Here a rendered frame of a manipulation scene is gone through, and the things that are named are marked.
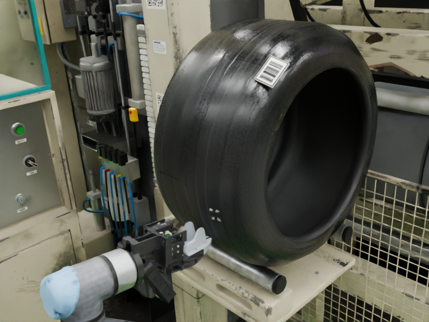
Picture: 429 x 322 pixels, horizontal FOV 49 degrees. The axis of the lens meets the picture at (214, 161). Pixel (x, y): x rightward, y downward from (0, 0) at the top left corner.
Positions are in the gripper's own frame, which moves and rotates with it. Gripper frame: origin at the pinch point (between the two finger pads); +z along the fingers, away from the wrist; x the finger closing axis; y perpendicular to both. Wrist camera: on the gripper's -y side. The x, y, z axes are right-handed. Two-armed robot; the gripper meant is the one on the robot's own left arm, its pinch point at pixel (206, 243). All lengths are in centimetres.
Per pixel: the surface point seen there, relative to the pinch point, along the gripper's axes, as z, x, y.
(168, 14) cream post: 12, 28, 46
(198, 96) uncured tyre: -0.9, 2.6, 31.2
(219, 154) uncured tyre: -3.6, -6.6, 22.1
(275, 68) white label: 6.5, -10.1, 37.6
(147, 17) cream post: 12, 36, 45
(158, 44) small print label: 12, 33, 38
